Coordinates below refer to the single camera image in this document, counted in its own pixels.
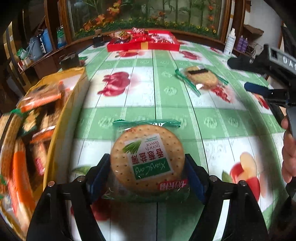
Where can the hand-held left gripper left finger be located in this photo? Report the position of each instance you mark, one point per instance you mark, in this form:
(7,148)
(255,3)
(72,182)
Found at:
(97,180)

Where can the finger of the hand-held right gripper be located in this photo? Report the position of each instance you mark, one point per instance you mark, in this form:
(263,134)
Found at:
(254,87)
(242,63)

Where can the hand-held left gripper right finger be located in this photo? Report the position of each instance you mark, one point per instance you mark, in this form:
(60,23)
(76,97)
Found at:
(196,183)

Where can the round cracker packet black strip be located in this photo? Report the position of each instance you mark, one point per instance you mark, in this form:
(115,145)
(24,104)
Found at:
(203,78)

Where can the round cracker packet green label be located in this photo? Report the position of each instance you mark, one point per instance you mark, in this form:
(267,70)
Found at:
(148,160)

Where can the yellow cardboard box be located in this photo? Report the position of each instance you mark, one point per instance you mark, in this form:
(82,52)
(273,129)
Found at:
(76,109)

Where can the pile of cracker packets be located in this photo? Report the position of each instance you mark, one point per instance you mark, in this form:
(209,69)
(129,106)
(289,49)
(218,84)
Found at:
(20,166)

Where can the person's right hand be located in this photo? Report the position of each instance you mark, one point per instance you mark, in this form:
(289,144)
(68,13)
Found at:
(288,157)

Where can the purple bottle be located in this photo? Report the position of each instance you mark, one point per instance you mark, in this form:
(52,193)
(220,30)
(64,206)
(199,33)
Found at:
(245,45)
(240,44)

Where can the white spray bottle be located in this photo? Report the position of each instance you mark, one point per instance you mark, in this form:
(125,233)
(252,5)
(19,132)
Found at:
(229,44)

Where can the heap of red wrapped candies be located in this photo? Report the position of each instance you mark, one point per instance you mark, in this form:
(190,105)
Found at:
(159,38)

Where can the red gift box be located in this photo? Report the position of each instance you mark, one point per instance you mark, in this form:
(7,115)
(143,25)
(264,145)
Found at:
(143,46)

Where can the glass artificial flower display case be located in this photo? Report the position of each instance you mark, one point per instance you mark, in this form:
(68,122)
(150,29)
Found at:
(143,14)

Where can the small red green snack packet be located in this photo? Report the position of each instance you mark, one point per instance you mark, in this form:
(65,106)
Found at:
(82,60)

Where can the black cylindrical container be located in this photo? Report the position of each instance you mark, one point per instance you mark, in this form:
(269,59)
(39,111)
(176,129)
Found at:
(69,60)

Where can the dark wooden cabinet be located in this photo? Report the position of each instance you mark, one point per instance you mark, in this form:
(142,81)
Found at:
(46,60)

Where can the grey blue kettle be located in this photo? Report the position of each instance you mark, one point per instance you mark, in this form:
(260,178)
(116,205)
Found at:
(34,47)

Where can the green and white pouch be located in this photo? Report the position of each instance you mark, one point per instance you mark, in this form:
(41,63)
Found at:
(21,53)

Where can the clear plastic water bottle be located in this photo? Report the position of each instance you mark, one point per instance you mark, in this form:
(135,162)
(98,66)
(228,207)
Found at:
(60,37)

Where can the blue thermos flask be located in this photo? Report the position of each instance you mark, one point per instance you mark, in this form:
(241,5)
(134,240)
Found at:
(47,40)

